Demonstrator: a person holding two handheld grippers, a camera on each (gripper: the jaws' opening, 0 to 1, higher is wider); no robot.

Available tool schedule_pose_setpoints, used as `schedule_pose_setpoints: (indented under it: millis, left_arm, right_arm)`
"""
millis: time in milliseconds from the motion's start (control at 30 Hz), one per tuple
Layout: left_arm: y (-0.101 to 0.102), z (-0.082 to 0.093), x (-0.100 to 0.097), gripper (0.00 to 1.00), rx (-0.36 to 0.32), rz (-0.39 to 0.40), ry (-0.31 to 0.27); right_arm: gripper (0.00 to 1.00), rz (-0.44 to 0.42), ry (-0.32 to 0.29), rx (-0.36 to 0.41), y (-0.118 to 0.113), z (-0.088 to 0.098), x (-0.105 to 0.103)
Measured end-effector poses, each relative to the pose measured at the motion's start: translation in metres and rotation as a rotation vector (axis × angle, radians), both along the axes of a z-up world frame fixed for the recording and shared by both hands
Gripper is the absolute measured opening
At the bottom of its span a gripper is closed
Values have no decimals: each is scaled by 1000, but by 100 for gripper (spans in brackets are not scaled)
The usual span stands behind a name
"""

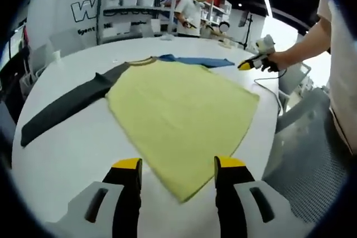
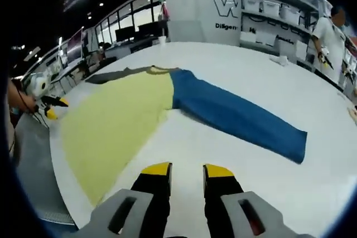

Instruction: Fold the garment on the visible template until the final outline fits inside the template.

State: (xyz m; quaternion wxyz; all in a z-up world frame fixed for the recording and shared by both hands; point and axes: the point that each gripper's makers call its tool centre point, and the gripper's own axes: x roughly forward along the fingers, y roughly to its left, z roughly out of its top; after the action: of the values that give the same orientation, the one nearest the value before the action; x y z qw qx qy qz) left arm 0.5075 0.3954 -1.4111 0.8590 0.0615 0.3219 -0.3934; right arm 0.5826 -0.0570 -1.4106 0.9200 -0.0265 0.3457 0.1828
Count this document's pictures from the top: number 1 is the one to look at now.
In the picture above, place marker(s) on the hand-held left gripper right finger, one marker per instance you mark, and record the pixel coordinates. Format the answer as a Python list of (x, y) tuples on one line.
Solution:
[(231, 193)]

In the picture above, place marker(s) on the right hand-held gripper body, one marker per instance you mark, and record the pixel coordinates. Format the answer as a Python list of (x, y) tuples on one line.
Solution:
[(265, 45)]

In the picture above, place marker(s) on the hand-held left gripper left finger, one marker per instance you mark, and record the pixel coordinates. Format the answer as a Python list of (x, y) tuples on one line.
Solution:
[(125, 193)]

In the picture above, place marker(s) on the yellow grey blue garment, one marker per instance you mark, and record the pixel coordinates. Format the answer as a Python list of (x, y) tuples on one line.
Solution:
[(181, 109)]

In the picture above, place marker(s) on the person's right hand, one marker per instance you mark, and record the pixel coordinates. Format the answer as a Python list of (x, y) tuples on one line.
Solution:
[(272, 61)]

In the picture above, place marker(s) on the black tripod stand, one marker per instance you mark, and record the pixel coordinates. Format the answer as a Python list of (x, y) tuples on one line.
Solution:
[(249, 31)]

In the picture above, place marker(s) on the grey office chair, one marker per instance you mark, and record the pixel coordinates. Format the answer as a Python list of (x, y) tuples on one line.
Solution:
[(295, 79)]

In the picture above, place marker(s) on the grey mesh chair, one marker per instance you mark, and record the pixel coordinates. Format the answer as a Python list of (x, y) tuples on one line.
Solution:
[(306, 151)]

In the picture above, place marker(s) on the small white object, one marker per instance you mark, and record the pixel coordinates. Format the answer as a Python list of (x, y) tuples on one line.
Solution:
[(167, 37)]

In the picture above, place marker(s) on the grey metal shelf unit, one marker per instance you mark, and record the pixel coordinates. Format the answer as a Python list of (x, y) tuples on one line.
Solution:
[(164, 12)]

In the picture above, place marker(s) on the white paper cup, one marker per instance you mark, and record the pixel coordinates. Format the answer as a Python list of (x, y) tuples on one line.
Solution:
[(56, 57)]

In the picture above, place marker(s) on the coat rack with bags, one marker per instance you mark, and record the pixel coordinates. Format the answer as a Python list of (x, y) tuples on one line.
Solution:
[(25, 43)]

